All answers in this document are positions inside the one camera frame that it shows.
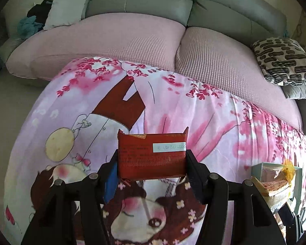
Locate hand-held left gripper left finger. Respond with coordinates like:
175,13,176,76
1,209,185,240
20,149,120,245

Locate dark clothes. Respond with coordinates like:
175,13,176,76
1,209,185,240
27,0,54,25

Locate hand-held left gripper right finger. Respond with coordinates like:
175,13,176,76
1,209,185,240
185,149,287,245

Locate light grey pillow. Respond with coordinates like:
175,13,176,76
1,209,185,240
43,0,93,30

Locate printed blanket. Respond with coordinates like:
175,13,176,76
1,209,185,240
4,56,306,245

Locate black white patterned pillow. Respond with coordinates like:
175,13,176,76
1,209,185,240
251,38,306,86

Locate yellow cake packet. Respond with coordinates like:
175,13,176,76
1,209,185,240
282,159,296,182

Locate pink sofa cover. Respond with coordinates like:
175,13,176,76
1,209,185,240
6,14,303,133

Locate grey sofa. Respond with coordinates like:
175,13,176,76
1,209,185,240
0,0,306,136

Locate teal box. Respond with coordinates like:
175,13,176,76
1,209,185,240
251,162,303,211

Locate small red snack packet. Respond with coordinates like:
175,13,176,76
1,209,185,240
117,127,190,188

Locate brick-print barcode snack packet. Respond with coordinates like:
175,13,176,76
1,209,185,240
250,176,291,197

